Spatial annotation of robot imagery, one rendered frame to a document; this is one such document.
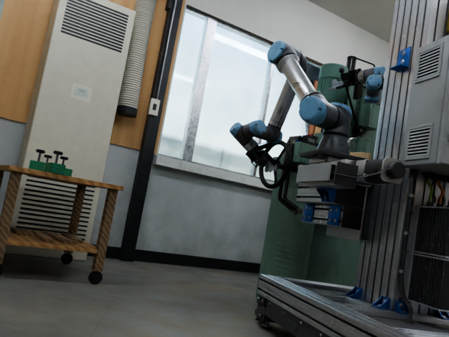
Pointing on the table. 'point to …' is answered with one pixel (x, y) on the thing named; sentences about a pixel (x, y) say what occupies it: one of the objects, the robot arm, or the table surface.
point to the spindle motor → (325, 82)
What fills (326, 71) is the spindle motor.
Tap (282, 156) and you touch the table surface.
